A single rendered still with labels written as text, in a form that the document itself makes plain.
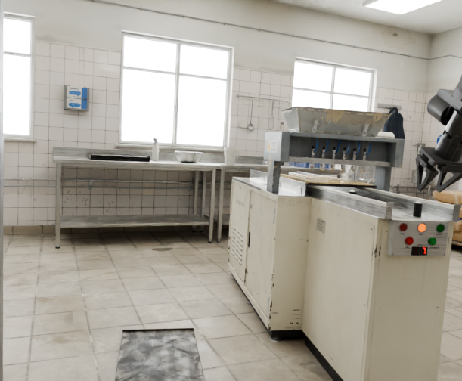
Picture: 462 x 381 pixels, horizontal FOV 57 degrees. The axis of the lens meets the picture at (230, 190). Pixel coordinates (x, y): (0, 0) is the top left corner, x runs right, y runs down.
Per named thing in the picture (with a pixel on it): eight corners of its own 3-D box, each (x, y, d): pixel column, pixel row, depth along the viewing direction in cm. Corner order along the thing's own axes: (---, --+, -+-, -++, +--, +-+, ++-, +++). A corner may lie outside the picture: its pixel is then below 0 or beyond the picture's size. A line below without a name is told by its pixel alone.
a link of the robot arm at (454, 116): (467, 113, 88) (490, 116, 89) (448, 100, 93) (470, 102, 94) (452, 143, 92) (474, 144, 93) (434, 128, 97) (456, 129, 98)
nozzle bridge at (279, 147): (261, 188, 260) (265, 132, 257) (370, 193, 274) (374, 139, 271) (277, 195, 228) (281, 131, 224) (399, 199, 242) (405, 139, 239)
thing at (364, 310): (299, 343, 241) (311, 186, 232) (355, 342, 247) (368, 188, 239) (359, 423, 172) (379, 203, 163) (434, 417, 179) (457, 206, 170)
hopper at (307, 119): (278, 133, 256) (280, 109, 255) (364, 138, 267) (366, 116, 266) (295, 131, 228) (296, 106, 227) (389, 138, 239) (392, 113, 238)
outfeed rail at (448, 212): (288, 179, 362) (288, 171, 362) (291, 179, 363) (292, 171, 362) (453, 221, 167) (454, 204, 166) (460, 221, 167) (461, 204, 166)
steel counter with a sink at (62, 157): (51, 249, 415) (54, 122, 403) (52, 234, 479) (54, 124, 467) (339, 238, 546) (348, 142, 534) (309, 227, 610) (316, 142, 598)
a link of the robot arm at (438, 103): (469, 84, 85) (506, 88, 87) (438, 63, 94) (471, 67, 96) (443, 137, 92) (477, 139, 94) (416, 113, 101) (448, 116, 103)
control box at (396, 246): (386, 253, 167) (389, 218, 166) (440, 254, 172) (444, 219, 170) (391, 255, 163) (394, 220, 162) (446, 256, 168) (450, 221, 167)
